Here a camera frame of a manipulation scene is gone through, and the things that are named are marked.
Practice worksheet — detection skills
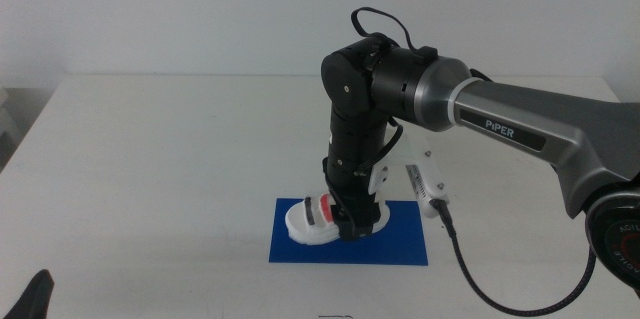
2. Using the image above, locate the white sandal with coloured straps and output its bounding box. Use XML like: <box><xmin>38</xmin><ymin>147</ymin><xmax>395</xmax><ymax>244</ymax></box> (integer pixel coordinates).
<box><xmin>284</xmin><ymin>193</ymin><xmax>392</xmax><ymax>247</ymax></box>

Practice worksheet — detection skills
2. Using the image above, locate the blue rectangular mat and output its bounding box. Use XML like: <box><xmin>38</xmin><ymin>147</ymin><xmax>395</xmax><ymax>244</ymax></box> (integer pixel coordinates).
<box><xmin>268</xmin><ymin>197</ymin><xmax>429</xmax><ymax>266</ymax></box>

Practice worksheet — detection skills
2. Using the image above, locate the short black wrist cable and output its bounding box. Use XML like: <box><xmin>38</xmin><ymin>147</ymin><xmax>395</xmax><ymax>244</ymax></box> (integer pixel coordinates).
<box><xmin>355</xmin><ymin>117</ymin><xmax>405</xmax><ymax>174</ymax></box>

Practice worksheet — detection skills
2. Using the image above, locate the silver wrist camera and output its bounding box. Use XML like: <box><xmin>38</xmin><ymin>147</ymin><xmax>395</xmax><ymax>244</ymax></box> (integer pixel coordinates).
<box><xmin>405</xmin><ymin>162</ymin><xmax>450</xmax><ymax>220</ymax></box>

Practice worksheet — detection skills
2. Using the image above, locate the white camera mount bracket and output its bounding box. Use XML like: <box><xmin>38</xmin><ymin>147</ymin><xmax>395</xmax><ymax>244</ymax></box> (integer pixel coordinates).
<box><xmin>368</xmin><ymin>124</ymin><xmax>446</xmax><ymax>201</ymax></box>

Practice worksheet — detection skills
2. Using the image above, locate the black braided camera cable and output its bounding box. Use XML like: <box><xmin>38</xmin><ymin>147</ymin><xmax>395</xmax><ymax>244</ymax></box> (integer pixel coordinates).
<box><xmin>432</xmin><ymin>198</ymin><xmax>599</xmax><ymax>318</ymax></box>

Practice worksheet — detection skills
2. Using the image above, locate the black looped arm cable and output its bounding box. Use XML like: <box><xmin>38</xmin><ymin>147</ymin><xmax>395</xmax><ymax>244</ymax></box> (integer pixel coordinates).
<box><xmin>350</xmin><ymin>6</ymin><xmax>439</xmax><ymax>63</ymax></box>

